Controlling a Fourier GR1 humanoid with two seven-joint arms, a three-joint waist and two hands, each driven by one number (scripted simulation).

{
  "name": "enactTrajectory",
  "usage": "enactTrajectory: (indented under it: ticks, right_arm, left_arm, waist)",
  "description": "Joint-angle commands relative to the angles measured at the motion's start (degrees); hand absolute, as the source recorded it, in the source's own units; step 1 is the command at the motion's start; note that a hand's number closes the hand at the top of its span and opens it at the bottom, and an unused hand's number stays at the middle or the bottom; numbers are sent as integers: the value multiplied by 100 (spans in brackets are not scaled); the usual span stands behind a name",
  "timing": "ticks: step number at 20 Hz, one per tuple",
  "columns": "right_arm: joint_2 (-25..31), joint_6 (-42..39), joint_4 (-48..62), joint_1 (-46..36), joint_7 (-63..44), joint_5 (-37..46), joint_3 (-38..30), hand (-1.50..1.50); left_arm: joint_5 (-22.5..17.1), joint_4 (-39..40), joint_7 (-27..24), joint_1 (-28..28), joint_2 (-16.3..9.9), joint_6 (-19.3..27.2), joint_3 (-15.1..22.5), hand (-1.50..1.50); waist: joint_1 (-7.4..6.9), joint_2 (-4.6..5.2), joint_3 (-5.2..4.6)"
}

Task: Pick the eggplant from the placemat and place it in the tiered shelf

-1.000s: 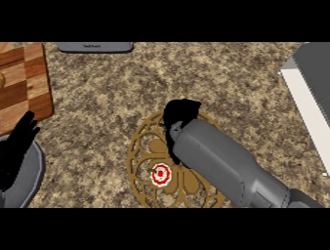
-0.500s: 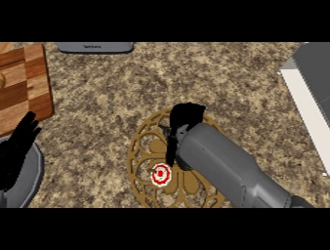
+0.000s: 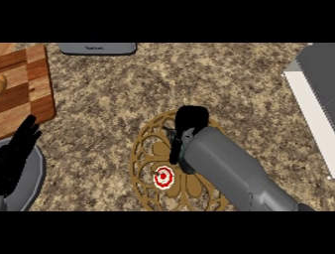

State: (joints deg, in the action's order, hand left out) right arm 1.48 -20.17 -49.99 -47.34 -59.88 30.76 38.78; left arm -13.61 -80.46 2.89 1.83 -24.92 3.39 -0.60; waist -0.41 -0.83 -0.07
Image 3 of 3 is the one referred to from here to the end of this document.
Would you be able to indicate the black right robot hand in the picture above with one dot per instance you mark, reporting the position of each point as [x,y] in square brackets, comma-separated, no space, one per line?
[192,117]

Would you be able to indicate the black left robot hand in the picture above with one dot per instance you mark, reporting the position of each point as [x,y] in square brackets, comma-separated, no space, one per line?
[9,162]

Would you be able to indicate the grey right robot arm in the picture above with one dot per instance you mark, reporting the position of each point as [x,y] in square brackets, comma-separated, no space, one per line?
[238,172]

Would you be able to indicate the golden openwork round placemat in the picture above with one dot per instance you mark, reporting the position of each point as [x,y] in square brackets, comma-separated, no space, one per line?
[145,155]

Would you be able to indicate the grey round plate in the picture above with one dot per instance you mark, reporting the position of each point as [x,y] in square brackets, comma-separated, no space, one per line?
[33,175]

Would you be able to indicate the red and white round object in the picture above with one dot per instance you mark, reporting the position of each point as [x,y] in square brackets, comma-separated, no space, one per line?
[164,177]

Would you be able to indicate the checkered wooden cutting board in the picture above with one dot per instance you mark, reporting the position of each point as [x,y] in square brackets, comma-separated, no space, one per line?
[33,86]

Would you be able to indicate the grey and white appliance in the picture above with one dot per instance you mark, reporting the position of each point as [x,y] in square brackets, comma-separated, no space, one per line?
[328,99]

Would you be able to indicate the flat dark grey appliance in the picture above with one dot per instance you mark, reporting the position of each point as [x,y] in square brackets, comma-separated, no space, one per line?
[98,48]

